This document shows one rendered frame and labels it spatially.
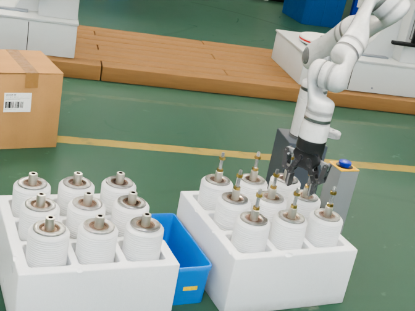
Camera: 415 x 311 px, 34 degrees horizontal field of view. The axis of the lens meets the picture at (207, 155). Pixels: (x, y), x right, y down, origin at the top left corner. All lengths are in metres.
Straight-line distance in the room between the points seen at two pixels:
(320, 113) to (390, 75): 2.40
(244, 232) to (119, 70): 1.95
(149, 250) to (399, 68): 2.71
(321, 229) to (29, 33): 2.15
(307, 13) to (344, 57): 4.59
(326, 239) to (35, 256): 0.80
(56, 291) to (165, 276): 0.27
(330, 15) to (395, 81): 2.38
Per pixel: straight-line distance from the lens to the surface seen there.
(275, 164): 2.42
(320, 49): 2.21
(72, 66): 3.60
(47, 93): 2.65
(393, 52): 4.30
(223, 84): 3.73
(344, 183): 2.17
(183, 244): 2.02
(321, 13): 6.41
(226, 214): 1.91
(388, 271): 2.33
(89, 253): 1.67
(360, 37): 1.83
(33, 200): 1.77
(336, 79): 1.73
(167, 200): 2.43
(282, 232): 1.88
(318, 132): 1.78
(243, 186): 2.05
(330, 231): 1.95
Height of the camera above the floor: 1.06
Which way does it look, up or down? 22 degrees down
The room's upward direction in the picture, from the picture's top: 11 degrees clockwise
